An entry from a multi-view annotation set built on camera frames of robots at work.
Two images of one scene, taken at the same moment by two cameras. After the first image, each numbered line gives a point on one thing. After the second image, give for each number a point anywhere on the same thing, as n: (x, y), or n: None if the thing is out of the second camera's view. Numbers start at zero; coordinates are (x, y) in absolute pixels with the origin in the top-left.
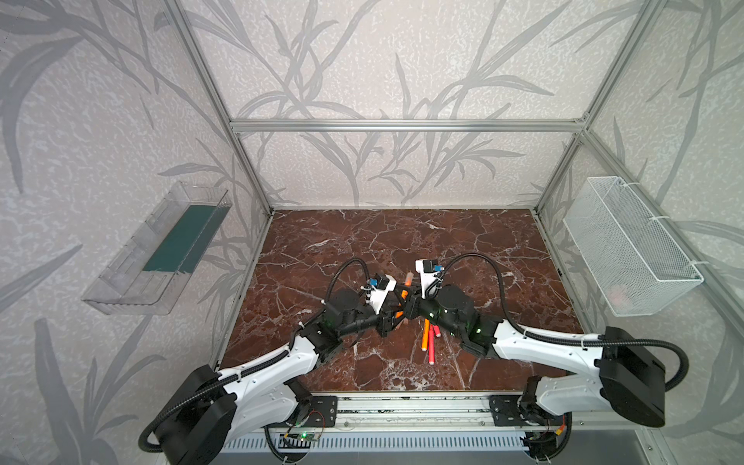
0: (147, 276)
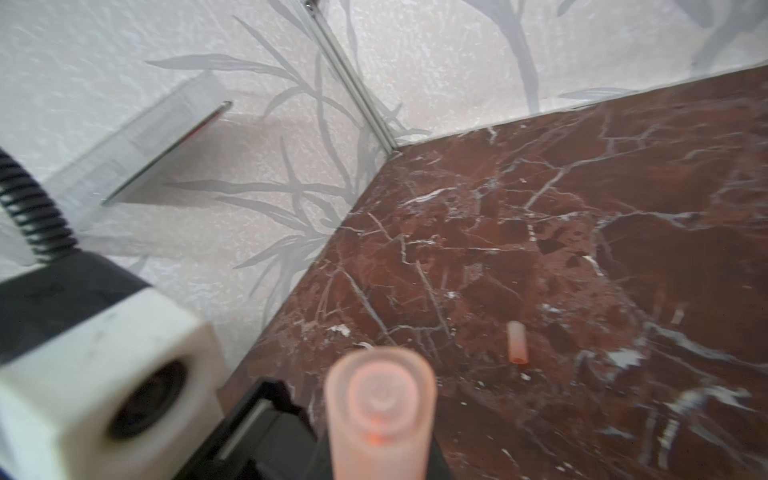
0: (89, 178)
